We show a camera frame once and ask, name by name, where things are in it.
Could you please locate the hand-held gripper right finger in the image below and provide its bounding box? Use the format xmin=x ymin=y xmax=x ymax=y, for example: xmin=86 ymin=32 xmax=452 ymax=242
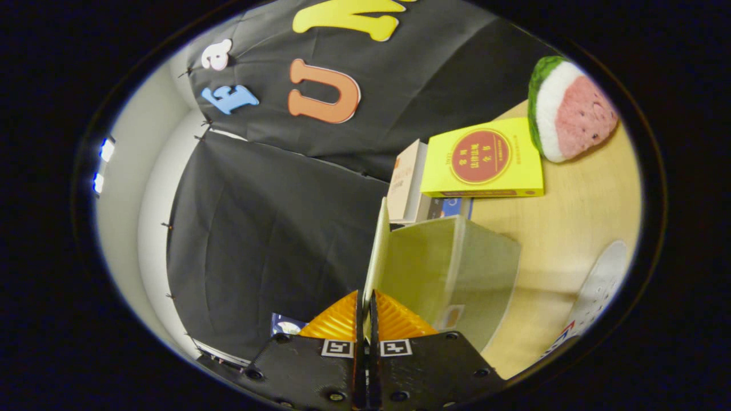
xmin=368 ymin=289 xmax=508 ymax=411

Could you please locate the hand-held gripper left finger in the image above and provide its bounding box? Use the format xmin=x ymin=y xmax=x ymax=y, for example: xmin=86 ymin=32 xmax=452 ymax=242
xmin=237 ymin=289 xmax=366 ymax=411

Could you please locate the pale green fabric storage box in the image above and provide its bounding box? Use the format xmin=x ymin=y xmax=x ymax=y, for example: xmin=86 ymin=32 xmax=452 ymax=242
xmin=377 ymin=216 xmax=522 ymax=353

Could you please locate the white canvas shoe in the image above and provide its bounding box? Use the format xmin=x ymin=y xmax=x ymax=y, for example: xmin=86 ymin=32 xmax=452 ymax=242
xmin=540 ymin=240 xmax=630 ymax=360

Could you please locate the blue printed item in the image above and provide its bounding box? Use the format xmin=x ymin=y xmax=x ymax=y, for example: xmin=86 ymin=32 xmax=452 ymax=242
xmin=271 ymin=312 xmax=310 ymax=337

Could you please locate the white edged panel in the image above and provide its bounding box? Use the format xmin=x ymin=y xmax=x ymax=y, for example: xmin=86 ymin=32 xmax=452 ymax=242
xmin=193 ymin=339 xmax=252 ymax=367

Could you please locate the beige book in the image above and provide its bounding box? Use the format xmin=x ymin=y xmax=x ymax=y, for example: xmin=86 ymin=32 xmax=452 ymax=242
xmin=387 ymin=139 xmax=429 ymax=224

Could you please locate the yellow book with red circle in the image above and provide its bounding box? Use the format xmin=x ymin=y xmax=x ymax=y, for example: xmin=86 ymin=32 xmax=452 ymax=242
xmin=420 ymin=117 xmax=545 ymax=199

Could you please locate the watermelon slice plush toy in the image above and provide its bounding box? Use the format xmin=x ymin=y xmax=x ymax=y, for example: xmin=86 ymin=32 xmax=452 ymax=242
xmin=527 ymin=55 xmax=620 ymax=164

